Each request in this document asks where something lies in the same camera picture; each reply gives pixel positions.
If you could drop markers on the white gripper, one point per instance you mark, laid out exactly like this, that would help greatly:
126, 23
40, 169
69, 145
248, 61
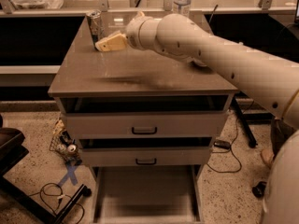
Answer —
135, 32

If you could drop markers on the clear water bottle on cabinet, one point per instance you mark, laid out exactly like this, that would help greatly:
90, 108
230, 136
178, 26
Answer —
182, 7

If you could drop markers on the grey drawer cabinet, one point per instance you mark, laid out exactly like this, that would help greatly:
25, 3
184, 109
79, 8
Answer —
132, 81

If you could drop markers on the blue tape cross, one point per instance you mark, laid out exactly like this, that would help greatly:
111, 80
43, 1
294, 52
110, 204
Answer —
71, 167

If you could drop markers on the black office chair caster leg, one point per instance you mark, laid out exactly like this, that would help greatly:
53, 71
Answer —
259, 189

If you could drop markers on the black power adapter with cable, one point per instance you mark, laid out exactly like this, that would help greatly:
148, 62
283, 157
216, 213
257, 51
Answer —
228, 148

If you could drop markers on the drawer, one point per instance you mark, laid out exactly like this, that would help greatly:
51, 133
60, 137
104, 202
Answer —
146, 195
112, 126
104, 157

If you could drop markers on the black table leg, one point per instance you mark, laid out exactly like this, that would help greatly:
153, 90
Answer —
251, 139

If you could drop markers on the redbull can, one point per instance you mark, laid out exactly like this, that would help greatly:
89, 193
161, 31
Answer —
95, 24

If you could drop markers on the person leg in trousers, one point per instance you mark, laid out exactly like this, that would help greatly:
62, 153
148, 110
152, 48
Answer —
280, 133

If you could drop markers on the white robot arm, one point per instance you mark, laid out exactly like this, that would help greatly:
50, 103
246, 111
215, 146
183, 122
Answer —
269, 80

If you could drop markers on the brown shoe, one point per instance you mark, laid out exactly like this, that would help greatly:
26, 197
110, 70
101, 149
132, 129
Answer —
267, 156

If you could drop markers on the middle drawer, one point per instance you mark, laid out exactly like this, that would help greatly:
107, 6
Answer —
104, 157

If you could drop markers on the top drawer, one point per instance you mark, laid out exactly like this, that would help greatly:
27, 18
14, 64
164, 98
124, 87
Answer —
112, 126

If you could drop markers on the wire basket with cans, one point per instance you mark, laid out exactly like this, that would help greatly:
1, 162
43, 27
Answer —
62, 144

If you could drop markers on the bottom drawer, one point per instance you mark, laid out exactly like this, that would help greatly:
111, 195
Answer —
146, 195

